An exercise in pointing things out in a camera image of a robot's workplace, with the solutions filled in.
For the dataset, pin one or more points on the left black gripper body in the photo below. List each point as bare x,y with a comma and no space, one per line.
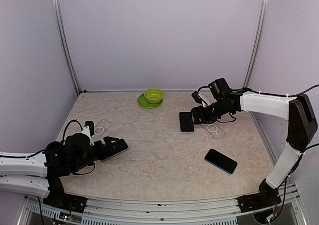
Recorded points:
81,162

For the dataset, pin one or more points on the left aluminium frame post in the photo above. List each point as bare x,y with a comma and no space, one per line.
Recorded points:
65,46

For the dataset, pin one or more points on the aluminium frame post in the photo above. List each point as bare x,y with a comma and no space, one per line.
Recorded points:
65,46
257,42

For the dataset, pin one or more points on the green saucer plate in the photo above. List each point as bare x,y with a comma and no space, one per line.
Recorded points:
145,104

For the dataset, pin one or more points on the black phone light edge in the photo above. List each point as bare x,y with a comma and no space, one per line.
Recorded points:
185,122

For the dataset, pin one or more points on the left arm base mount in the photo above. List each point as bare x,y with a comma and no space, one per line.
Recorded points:
59,199

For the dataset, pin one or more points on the right aluminium frame post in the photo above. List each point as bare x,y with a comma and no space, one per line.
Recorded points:
257,42

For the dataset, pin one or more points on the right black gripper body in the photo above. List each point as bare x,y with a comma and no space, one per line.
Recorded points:
211,115

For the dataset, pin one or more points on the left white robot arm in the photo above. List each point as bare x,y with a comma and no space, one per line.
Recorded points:
39,173

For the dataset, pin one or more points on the large black phone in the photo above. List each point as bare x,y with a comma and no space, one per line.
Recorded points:
104,155

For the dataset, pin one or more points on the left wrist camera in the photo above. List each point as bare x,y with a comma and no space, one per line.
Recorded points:
89,131

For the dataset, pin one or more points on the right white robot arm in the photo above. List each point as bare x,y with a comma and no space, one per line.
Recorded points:
292,112

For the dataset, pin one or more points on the green bowl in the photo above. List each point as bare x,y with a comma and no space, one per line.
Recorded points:
154,96

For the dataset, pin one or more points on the black phone blue edge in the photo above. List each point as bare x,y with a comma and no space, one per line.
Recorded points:
221,161

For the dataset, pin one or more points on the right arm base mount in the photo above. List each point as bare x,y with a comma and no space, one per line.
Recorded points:
265,197

